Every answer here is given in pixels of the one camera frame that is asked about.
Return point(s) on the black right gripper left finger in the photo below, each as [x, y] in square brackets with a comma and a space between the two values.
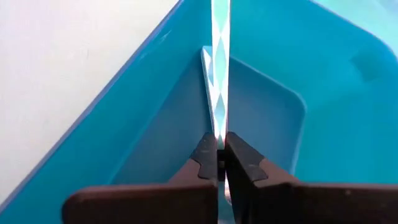
[155, 205]

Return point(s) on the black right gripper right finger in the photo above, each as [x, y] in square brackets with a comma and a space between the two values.
[311, 205]

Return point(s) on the blue plastic bin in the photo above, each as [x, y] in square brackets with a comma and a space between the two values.
[124, 140]

